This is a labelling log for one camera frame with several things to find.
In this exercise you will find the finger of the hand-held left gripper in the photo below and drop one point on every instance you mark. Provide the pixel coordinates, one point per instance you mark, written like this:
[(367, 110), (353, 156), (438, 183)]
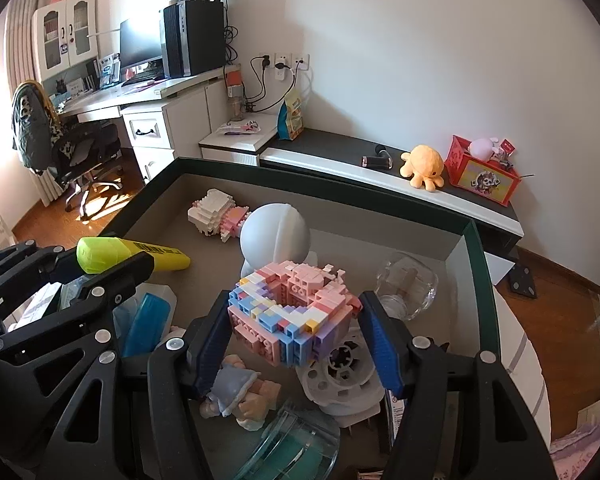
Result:
[(125, 272), (15, 260)]

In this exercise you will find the white glass-door cabinet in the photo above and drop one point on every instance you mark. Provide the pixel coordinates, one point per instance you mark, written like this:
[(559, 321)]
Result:
[(52, 67)]

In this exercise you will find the black computer tower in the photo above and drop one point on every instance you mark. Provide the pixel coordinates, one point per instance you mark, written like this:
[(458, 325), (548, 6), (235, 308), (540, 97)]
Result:
[(195, 40)]

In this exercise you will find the white round robot figurine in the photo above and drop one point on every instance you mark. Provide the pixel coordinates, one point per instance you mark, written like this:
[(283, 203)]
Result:
[(275, 232)]

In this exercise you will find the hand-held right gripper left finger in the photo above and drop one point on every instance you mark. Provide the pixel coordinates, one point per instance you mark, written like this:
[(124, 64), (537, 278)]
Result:
[(210, 350)]

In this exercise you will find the pastel building block model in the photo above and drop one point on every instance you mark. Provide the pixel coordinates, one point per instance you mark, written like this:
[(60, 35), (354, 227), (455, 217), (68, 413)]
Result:
[(290, 315)]

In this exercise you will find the black hand roller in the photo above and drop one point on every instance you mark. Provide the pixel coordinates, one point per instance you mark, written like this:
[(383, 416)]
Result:
[(377, 161)]

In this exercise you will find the small red tag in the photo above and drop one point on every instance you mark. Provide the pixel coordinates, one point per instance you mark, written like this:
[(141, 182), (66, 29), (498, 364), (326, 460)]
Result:
[(507, 147)]

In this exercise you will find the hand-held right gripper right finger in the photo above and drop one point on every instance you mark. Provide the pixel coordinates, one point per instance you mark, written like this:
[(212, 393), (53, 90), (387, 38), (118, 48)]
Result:
[(380, 345)]

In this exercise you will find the clear glass perfume bottle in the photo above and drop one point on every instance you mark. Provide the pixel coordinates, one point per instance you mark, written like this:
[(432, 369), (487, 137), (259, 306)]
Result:
[(407, 285)]

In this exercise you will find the black computer monitor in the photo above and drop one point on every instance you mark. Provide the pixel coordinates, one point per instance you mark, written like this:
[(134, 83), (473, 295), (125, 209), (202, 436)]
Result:
[(140, 45)]

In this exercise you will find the black office chair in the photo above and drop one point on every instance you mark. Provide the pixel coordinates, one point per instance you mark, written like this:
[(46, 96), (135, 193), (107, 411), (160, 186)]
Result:
[(85, 145)]

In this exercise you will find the pink printed blanket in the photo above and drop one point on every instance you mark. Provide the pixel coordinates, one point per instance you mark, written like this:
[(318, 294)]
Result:
[(575, 450)]

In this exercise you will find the dark printed jacket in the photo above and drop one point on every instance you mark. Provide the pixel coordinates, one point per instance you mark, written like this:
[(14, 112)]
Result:
[(30, 130)]

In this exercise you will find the black keyboard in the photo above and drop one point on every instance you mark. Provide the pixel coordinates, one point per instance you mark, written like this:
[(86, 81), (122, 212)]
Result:
[(142, 76)]

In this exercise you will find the white low side table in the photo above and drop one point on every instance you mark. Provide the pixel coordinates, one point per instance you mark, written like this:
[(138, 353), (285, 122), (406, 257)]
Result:
[(240, 142)]

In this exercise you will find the blue orange snack bag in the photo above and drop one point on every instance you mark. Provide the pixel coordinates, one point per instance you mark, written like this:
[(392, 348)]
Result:
[(290, 120)]

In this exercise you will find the pink plush toy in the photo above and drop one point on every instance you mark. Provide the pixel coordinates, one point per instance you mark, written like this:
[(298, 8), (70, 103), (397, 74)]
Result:
[(480, 147)]

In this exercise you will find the black bathroom scale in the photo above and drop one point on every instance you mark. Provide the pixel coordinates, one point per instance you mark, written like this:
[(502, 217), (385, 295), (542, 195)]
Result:
[(522, 280)]

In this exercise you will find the red printed storage box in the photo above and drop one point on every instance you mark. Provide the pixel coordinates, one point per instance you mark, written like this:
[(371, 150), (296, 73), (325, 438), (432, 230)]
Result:
[(480, 177)]

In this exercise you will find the white desk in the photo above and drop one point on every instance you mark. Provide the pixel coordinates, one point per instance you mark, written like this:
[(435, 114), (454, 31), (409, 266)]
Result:
[(190, 110)]

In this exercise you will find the pink flat packet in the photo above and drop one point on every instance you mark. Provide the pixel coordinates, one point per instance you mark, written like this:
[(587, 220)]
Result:
[(240, 127)]

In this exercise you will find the pink storage box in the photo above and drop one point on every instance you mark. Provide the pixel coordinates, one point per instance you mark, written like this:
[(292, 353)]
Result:
[(360, 220)]

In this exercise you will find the white toy camera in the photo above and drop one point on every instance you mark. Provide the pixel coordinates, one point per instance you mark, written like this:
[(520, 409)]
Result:
[(340, 375)]

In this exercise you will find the pink white block figure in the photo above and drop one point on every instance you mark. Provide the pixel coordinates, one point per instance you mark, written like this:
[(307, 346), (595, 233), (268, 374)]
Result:
[(217, 215)]

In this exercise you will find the yellow octopus plush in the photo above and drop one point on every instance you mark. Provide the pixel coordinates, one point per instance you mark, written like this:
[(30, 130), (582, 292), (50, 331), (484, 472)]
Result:
[(422, 165)]

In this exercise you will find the blue highlighter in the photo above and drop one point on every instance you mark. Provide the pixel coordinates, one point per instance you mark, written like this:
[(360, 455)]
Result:
[(145, 322)]

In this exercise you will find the pink mouse pad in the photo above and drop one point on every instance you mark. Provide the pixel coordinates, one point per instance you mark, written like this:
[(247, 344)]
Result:
[(140, 83)]

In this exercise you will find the yellow highlighter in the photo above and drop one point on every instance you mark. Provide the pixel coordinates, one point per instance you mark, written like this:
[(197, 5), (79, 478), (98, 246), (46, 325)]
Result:
[(130, 252)]

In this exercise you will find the bottle with orange cap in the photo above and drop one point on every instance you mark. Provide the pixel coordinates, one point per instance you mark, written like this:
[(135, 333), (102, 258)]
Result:
[(235, 95)]

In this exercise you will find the blue white package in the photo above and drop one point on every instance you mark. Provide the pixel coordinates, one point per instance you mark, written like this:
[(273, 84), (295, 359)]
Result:
[(109, 70)]

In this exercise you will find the small pale doll figurine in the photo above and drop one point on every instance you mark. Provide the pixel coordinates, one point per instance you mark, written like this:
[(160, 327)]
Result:
[(235, 390)]

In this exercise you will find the white wall socket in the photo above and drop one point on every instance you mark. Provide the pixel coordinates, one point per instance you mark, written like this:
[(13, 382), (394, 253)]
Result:
[(264, 59), (281, 60), (300, 61)]

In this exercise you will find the teal round glass jar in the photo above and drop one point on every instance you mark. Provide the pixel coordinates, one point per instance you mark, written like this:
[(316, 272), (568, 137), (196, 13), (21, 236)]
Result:
[(295, 442)]

